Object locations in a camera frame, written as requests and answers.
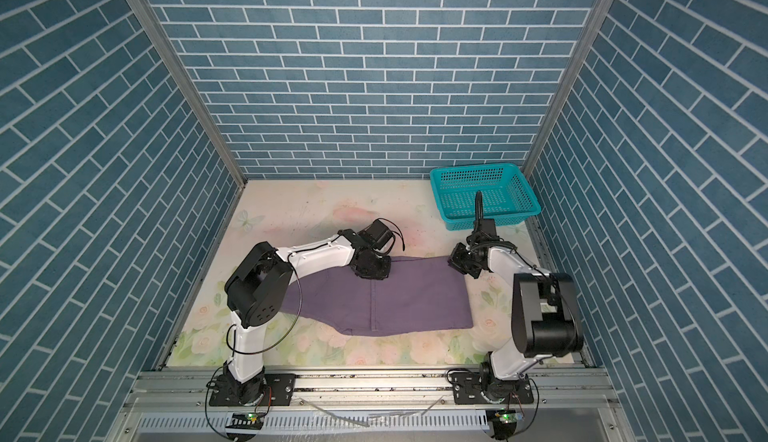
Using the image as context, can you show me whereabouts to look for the purple trousers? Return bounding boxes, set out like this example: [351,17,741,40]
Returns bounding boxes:
[280,257,474,337]

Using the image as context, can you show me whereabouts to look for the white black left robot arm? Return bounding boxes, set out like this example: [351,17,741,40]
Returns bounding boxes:
[225,221,401,384]

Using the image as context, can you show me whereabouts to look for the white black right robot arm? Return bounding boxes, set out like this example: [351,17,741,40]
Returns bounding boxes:
[448,192,584,403]

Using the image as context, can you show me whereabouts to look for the teal plastic basket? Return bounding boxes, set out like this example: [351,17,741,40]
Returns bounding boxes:
[430,163,541,231]

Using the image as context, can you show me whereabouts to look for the right green circuit board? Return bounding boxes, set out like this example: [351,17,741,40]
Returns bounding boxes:
[486,409,524,427]

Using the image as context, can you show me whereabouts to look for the green circuit board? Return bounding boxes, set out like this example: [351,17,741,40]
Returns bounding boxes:
[225,412,266,432]
[486,409,524,427]

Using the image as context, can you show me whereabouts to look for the left green circuit board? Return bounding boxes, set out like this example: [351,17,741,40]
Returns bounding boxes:
[225,412,266,432]

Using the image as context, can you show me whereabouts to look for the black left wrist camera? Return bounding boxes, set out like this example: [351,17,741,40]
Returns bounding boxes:
[359,218,406,255]

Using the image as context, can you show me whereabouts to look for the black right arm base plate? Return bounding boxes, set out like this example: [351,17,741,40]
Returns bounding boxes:
[445,368,535,405]

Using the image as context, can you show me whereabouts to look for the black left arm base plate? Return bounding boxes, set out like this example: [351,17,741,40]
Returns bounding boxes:
[206,370,296,407]

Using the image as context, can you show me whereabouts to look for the aluminium front rail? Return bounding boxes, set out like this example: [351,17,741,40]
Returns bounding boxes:
[124,364,620,412]

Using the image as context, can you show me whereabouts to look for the loose clear cable tie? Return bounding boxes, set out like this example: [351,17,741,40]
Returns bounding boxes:
[299,397,445,427]

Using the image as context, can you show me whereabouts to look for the white vented cable duct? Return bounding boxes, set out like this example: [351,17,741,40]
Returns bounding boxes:
[136,410,489,435]

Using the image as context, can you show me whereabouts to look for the right rear aluminium corner post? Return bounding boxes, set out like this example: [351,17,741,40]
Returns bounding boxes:
[521,0,614,179]

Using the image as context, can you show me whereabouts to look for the aluminium corner post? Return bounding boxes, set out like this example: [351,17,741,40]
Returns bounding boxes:
[126,0,247,190]
[521,0,614,179]

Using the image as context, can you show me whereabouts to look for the left rear aluminium corner post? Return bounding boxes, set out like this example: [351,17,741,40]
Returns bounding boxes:
[126,0,247,190]

